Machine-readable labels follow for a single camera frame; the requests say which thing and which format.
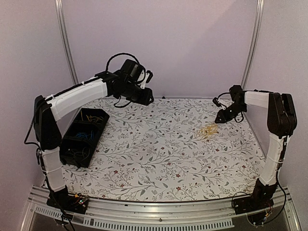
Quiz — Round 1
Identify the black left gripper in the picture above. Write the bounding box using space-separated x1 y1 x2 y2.
118 81 155 106

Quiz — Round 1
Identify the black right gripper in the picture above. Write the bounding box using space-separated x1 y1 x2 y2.
216 103 247 123

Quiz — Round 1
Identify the thin black cable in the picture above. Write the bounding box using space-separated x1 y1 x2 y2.
66 146 92 162

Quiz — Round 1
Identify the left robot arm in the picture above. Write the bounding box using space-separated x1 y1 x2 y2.
24 53 154 209

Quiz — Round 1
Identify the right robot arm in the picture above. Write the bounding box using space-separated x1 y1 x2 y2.
215 85 297 210

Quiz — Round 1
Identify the floral patterned table mat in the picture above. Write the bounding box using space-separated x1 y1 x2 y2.
62 99 265 202

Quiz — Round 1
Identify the black three-compartment bin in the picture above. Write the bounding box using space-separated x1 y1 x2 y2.
60 108 110 168

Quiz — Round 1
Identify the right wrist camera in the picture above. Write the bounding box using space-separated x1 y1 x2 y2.
212 97 227 110

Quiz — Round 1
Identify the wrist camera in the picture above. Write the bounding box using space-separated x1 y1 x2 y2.
212 97 227 110
138 70 153 89

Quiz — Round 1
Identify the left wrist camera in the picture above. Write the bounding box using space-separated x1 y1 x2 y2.
138 70 153 89

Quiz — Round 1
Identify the aluminium front rail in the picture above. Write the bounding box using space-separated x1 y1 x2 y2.
21 186 302 231

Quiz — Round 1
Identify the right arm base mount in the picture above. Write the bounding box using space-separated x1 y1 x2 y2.
231 196 274 226

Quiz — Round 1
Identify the right aluminium corner post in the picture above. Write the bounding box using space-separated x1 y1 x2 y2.
241 0 264 89

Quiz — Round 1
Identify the aluminium corner post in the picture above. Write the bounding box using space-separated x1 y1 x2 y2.
54 0 79 84
241 0 264 89

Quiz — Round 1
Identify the left aluminium corner post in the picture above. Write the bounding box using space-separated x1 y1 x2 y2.
54 0 79 84

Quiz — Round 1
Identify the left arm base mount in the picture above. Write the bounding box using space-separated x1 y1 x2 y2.
47 187 89 214

